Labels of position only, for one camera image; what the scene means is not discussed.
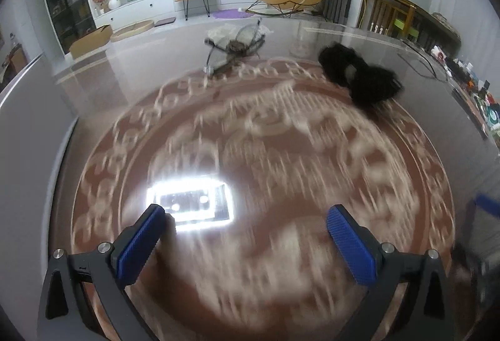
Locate black eyeglasses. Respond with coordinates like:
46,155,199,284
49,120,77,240
203,21,267,77

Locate cardboard box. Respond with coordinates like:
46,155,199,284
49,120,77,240
69,24,114,58

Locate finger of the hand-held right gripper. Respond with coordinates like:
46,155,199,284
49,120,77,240
477,192,500,217

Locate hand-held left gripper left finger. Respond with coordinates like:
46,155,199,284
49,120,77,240
37,203,167,341

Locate thin black cable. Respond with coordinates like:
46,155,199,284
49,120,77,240
397,39,447,83

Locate white television cabinet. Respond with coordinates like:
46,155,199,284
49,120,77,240
93,0,256,30

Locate purple floor mat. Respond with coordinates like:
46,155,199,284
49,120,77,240
211,9,251,20

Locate dark wooden sideboard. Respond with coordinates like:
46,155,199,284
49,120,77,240
410,5,463,53

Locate brown patterned desktop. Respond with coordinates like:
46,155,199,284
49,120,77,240
34,18,500,341

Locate cluster of small bottles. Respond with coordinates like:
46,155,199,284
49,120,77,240
430,46,500,146

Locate grey board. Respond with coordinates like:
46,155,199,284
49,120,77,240
0,52,81,326

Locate beige pet bed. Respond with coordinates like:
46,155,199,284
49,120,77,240
110,20,154,43

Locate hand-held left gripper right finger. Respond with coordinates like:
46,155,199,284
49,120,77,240
327,205,456,341

